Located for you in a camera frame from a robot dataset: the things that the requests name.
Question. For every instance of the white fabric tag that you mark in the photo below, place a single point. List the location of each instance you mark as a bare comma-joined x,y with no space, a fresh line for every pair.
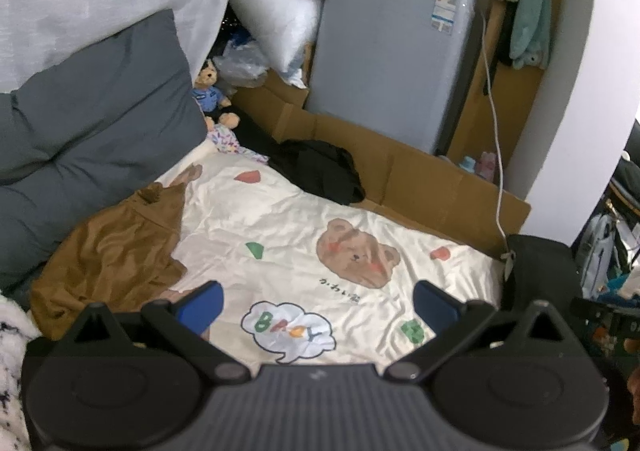
507,257

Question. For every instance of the light blue backpack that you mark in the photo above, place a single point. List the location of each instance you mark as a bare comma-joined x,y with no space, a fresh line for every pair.
597,251

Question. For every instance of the white fluffy patterned blanket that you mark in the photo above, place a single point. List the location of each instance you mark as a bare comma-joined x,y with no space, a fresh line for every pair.
12,356

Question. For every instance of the grey washing machine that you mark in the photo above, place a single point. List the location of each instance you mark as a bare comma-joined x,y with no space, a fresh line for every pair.
380,56

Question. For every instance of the brown cardboard sheet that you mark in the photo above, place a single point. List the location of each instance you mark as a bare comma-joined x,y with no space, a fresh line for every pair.
425,171

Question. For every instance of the clear plastic bag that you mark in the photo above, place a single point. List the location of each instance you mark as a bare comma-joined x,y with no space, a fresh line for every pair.
242,62

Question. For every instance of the brown upright board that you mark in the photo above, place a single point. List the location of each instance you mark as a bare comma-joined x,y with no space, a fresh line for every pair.
475,96

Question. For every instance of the teal hanging garment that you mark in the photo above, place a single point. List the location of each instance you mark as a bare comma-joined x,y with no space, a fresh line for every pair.
532,6

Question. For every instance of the floral cloth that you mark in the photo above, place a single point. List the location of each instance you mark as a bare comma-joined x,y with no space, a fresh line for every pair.
225,138

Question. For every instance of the teddy bear in blue shirt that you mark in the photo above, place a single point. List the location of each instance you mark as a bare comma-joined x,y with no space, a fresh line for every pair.
207,93

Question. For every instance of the small blue bottle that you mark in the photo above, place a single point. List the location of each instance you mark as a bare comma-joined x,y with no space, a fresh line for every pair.
467,165

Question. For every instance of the white bear-print blanket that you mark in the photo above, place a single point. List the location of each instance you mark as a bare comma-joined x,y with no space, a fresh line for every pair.
300,211

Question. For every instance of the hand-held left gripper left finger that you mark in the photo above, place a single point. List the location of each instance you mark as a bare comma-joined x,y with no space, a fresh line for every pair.
202,306

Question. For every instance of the white pillow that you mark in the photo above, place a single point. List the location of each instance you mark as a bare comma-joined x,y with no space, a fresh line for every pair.
275,6

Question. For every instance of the grey cushion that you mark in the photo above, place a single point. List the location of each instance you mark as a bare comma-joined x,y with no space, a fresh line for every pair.
100,106

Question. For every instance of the small pink bottle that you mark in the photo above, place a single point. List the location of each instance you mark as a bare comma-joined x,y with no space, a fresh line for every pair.
487,166

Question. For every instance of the black clothing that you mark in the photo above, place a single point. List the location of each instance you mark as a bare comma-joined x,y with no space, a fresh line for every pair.
320,171

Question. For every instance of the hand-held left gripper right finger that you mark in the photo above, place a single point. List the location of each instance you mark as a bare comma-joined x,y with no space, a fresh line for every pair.
435,308

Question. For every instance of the black fabric case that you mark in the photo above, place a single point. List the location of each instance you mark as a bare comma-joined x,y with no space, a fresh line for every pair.
545,281

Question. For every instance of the brown t-shirt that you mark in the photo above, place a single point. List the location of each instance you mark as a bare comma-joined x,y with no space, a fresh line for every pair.
115,256

